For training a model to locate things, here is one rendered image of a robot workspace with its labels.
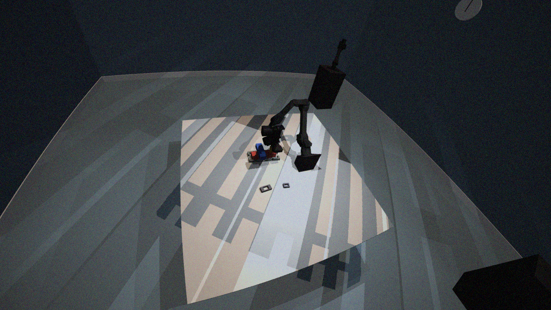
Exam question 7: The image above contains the blue rectangular block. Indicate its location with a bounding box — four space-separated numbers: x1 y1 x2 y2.
255 143 266 160

